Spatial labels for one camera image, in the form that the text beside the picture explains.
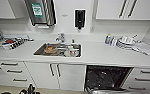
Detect brown bowl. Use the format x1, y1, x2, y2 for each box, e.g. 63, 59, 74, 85
44, 45, 57, 54

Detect white wall outlet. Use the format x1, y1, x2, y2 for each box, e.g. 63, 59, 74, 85
89, 25, 95, 33

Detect white base cabinet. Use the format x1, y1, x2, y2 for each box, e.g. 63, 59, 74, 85
0, 59, 150, 93

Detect small white cup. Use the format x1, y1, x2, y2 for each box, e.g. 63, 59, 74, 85
110, 37, 117, 47

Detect stainless steel dishwasher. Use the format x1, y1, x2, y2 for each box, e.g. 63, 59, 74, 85
84, 64, 135, 94

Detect small wall label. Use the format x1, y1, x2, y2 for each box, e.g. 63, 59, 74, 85
61, 14, 69, 18

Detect white plate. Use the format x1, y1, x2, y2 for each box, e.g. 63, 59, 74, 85
64, 49, 81, 58

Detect black soap dispenser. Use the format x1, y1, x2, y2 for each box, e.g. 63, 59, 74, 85
73, 9, 86, 31

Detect stack of white plates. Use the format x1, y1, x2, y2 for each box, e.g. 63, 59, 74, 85
116, 34, 137, 50

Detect white wall cabinet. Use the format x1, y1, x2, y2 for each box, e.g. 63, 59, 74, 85
0, 0, 17, 20
95, 0, 150, 21

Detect chrome faucet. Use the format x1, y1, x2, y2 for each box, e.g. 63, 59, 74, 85
55, 32, 66, 44

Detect white mug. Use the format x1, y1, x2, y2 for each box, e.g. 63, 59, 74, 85
68, 46, 77, 56

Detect white dish towel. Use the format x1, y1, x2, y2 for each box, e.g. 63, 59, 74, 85
134, 41, 150, 56

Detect steel sink basin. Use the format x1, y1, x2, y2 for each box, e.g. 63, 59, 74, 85
33, 42, 83, 58

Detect steel paper towel dispenser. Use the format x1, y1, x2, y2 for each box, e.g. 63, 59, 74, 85
24, 0, 58, 28

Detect blue dish soap bottle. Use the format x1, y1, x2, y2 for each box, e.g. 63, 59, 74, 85
104, 33, 111, 45

